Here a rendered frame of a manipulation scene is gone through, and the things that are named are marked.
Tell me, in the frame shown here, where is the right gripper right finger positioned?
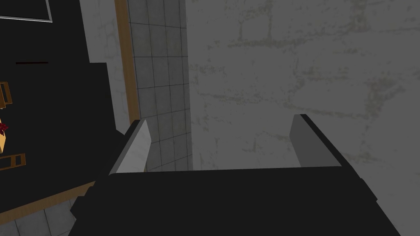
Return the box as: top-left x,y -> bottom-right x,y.
289,113 -> 352,168

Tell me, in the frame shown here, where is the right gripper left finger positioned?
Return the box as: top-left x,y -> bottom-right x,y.
108,119 -> 152,175

